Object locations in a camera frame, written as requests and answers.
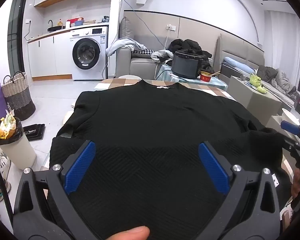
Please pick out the small green ceramic piece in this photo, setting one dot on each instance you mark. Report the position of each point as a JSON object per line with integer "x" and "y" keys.
{"x": 262, "y": 90}

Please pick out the woven laundry basket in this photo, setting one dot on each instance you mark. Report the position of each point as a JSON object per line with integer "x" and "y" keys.
{"x": 17, "y": 97}

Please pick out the teal tablecloth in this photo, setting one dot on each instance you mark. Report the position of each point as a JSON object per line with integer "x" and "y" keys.
{"x": 165, "y": 73}

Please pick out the pile of black clothes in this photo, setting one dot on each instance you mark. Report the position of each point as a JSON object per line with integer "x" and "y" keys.
{"x": 187, "y": 45}

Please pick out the black floor tray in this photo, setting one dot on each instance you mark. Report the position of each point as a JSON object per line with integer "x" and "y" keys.
{"x": 33, "y": 132}

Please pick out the grey cube cabinet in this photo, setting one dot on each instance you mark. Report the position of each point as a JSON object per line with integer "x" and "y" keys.
{"x": 255, "y": 102}

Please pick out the grey fabric stool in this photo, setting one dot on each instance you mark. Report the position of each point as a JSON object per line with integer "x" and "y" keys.
{"x": 273, "y": 122}

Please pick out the person's left hand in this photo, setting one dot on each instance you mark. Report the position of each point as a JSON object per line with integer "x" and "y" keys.
{"x": 130, "y": 233}

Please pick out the green ceramic teapot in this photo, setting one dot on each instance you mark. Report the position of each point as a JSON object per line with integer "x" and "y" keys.
{"x": 255, "y": 78}

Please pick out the person's right hand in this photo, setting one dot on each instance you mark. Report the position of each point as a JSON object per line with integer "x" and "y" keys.
{"x": 296, "y": 185}

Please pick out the light blue garment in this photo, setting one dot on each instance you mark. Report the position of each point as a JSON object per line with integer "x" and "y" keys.
{"x": 122, "y": 43}

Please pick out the black faucet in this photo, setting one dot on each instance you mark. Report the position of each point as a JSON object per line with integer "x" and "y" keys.
{"x": 50, "y": 23}

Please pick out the grey cushion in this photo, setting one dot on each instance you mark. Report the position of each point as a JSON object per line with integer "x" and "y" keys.
{"x": 127, "y": 28}

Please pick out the houndstooth cushion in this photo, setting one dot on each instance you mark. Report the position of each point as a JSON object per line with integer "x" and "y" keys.
{"x": 142, "y": 51}

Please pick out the grey blanket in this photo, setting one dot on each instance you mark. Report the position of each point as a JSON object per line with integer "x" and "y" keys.
{"x": 285, "y": 83}

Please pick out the dark jacket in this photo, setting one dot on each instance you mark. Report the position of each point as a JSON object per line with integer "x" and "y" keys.
{"x": 266, "y": 72}

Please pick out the white curtain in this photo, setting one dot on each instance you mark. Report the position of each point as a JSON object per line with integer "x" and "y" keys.
{"x": 282, "y": 35}

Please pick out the grey upholstered headboard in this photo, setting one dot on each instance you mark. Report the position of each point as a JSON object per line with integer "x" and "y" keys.
{"x": 240, "y": 47}

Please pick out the blue pillow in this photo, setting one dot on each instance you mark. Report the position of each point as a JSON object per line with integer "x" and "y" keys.
{"x": 237, "y": 63}

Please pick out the group of shoes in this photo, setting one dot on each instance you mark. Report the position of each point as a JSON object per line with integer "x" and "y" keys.
{"x": 0, "y": 162}

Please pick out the wooden utensil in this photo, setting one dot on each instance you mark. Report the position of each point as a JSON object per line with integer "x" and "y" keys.
{"x": 215, "y": 73}

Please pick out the checkered tablecloth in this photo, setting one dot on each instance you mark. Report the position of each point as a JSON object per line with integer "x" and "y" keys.
{"x": 115, "y": 83}

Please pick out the white washing machine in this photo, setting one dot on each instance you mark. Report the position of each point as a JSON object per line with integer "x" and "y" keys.
{"x": 100, "y": 36}

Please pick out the black sink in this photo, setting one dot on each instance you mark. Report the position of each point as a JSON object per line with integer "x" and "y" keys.
{"x": 55, "y": 29}

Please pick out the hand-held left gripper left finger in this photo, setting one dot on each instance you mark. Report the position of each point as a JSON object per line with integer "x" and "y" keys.
{"x": 81, "y": 167}

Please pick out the black rice cooker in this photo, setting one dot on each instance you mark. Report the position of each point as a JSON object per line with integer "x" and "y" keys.
{"x": 185, "y": 66}

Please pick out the full white trash bin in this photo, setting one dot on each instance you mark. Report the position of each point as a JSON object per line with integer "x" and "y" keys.
{"x": 17, "y": 150}

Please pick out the red bowl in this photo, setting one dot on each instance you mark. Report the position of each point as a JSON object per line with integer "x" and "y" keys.
{"x": 205, "y": 78}

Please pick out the white kitchen counter cabinet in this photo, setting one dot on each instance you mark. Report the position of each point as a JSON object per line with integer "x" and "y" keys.
{"x": 45, "y": 55}

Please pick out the grey sofa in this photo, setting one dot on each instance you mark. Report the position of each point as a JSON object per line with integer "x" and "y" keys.
{"x": 140, "y": 67}

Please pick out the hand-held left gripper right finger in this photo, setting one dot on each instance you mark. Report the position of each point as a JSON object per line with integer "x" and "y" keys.
{"x": 213, "y": 167}

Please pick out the dark glass door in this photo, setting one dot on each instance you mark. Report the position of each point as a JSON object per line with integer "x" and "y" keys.
{"x": 16, "y": 30}

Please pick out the black knit sweater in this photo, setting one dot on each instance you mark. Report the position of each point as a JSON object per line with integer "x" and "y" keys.
{"x": 150, "y": 130}

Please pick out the red plastic basket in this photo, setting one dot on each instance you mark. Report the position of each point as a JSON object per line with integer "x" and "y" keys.
{"x": 75, "y": 21}

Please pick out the grey hoodie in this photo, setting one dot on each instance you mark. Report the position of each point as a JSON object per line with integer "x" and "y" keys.
{"x": 162, "y": 55}

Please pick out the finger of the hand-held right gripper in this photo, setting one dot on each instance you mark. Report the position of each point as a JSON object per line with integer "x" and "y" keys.
{"x": 290, "y": 127}
{"x": 296, "y": 147}

